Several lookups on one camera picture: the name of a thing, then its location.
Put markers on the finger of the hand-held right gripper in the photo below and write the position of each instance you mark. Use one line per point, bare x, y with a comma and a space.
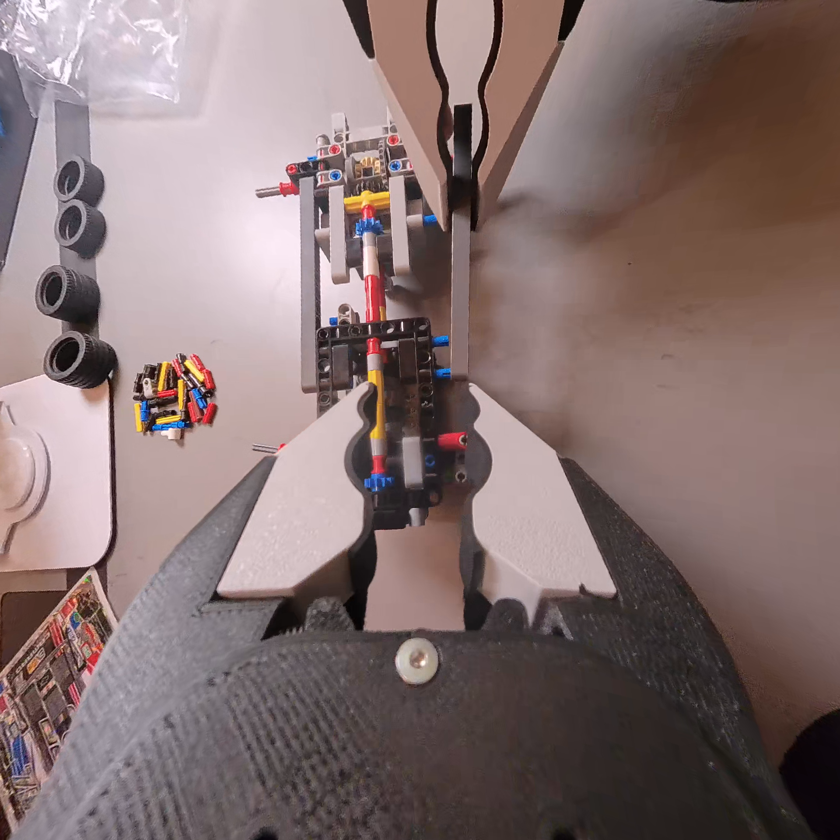
525, 79
407, 79

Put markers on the lego car chassis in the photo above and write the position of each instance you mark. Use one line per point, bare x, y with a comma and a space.
463, 295

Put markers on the colourful sticker sheet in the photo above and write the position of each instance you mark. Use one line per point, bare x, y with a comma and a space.
46, 695

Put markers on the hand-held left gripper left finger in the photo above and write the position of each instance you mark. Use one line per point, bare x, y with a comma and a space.
295, 512

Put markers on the white stand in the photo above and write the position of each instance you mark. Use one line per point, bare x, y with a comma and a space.
72, 472

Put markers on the dark grey strip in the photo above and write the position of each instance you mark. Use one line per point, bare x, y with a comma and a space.
71, 131

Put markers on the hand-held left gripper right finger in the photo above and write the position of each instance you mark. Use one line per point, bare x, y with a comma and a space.
531, 518

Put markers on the black rubber tire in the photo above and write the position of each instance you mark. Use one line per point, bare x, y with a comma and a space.
65, 293
80, 228
79, 178
79, 359

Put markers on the pile of small lego pins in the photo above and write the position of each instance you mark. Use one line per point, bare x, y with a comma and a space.
174, 394

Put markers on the clear plastic bag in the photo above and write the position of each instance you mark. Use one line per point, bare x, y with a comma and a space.
98, 52

